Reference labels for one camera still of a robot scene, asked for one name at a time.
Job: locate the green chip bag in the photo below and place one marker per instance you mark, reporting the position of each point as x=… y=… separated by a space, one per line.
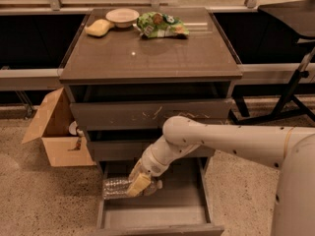
x=161 y=25

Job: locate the grey middle drawer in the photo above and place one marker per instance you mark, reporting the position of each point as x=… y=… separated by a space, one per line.
x=114 y=151

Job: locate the clear plastic water bottle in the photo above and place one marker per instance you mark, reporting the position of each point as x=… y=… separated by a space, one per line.
x=116 y=188

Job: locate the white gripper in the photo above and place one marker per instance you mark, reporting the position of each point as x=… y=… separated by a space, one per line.
x=155 y=164

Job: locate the grey top drawer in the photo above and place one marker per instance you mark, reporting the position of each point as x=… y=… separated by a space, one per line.
x=123 y=115

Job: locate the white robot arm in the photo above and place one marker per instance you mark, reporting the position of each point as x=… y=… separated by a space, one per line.
x=292 y=149

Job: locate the white ceramic bowl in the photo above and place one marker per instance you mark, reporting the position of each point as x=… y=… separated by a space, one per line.
x=123 y=17

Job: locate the dark grey drawer cabinet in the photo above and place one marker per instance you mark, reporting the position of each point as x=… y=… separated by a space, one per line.
x=123 y=66

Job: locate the open cardboard box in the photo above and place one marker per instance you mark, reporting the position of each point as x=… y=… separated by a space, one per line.
x=50 y=124

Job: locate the grey open bottom drawer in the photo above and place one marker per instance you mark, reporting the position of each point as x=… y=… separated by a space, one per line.
x=180 y=208

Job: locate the yellow sponge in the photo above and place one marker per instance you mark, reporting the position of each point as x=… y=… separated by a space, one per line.
x=99 y=28

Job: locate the white cup in box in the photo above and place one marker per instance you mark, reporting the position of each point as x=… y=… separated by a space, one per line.
x=74 y=129

